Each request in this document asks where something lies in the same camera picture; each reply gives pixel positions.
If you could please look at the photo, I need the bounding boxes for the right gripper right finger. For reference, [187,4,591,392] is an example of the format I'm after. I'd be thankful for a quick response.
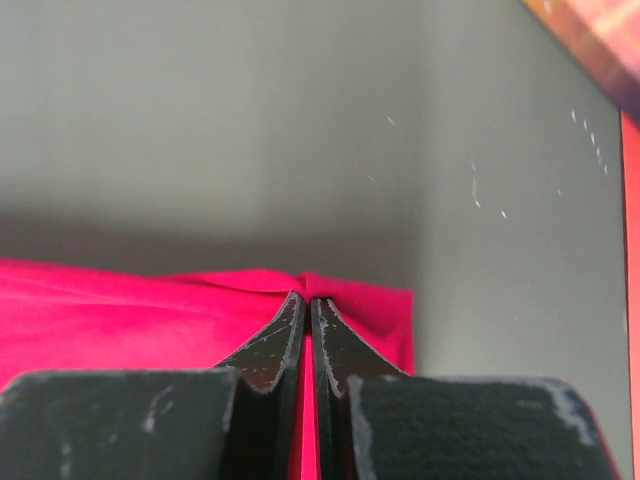
[310,299,619,479]

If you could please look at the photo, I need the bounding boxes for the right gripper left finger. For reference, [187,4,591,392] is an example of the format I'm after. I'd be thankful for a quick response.
[1,293,306,479]

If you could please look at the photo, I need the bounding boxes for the red t shirt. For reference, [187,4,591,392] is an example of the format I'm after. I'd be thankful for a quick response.
[1,260,415,479]

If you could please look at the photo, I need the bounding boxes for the red book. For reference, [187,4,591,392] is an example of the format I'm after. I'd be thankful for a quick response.
[621,113,640,479]

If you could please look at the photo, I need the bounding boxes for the blue orange book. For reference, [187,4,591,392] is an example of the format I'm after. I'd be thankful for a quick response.
[524,0,639,119]

